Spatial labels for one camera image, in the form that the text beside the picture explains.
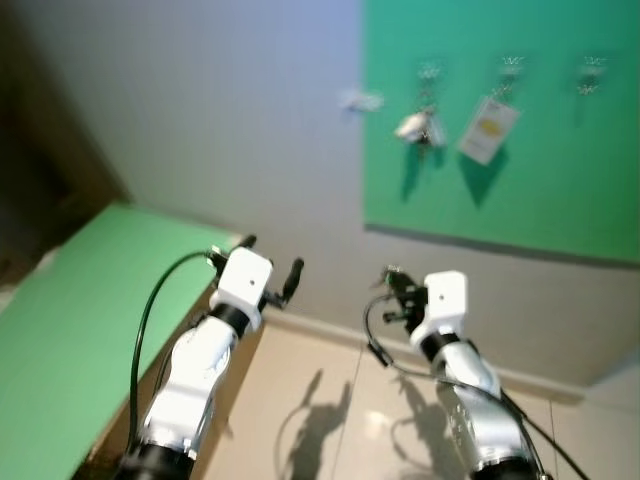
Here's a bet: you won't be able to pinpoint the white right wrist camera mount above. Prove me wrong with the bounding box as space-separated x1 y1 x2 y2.
408 270 470 347

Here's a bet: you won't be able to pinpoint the dark brown wooden door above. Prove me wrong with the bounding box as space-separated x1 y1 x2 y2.
0 10 129 289

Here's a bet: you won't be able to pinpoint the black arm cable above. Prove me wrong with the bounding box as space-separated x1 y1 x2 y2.
127 249 225 453
362 293 593 480

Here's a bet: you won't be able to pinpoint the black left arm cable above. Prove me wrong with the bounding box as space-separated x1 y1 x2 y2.
127 249 225 453

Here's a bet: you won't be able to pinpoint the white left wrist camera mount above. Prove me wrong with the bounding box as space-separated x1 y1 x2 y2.
209 247 275 332

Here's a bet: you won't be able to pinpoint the brown cardboard box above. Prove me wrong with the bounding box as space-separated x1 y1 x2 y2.
75 305 266 480

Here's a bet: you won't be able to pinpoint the keys with white fob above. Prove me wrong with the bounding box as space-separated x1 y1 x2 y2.
394 84 449 157

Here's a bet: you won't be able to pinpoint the green table mat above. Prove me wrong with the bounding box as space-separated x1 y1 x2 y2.
0 203 246 480

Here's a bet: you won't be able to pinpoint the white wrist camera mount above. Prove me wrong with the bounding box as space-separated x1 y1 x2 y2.
209 247 275 332
408 270 470 347

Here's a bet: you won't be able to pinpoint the green wall board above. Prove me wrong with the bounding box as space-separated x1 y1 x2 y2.
360 0 640 267

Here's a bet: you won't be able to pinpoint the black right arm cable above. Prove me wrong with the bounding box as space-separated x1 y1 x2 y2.
362 293 593 480

